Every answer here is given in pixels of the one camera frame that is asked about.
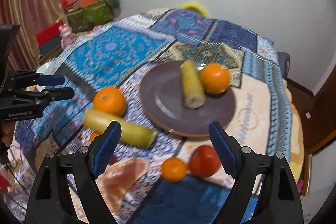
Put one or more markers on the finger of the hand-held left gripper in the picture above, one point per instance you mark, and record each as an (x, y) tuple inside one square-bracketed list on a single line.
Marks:
[(60, 94), (52, 80)]

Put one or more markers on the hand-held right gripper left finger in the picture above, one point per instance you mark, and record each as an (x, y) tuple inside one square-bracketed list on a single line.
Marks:
[(107, 148)]

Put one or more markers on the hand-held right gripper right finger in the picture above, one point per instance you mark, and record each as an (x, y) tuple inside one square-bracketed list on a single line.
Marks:
[(223, 150)]

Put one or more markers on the round purple plate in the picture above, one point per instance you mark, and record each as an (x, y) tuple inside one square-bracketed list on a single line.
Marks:
[(168, 98)]

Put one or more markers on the person's left hand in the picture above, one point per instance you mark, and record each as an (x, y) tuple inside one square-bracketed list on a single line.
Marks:
[(6, 132)]

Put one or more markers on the small tangerine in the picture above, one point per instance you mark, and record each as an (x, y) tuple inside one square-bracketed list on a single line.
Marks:
[(94, 136), (174, 169)]

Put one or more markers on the red tomato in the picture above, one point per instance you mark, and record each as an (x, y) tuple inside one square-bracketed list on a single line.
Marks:
[(204, 165)]

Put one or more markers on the long yellow-green squash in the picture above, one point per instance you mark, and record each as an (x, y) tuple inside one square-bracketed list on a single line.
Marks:
[(136, 134)]

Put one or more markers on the pale pink flat object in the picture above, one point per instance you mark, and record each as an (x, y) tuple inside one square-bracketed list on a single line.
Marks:
[(123, 179)]

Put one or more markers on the red flat box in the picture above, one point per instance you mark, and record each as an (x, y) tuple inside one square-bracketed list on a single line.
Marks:
[(48, 33)]

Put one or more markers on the large orange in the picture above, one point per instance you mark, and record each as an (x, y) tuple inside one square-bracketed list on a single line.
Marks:
[(110, 101), (215, 78)]

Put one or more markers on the pink toy figure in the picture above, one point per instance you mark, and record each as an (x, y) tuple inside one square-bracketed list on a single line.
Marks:
[(65, 33)]

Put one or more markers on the blue patchwork tablecloth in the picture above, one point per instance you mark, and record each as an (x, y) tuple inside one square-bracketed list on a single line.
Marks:
[(113, 56)]

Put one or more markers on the short yellow-green squash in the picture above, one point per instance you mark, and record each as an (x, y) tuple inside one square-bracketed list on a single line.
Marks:
[(191, 85)]

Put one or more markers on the green patterned box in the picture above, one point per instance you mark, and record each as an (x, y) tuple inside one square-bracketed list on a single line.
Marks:
[(89, 15)]

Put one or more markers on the brown wooden door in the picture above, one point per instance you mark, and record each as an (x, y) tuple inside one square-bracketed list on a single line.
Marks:
[(320, 119)]

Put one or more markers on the yellow fluffy object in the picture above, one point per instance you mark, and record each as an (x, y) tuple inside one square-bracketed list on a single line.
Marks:
[(195, 6)]

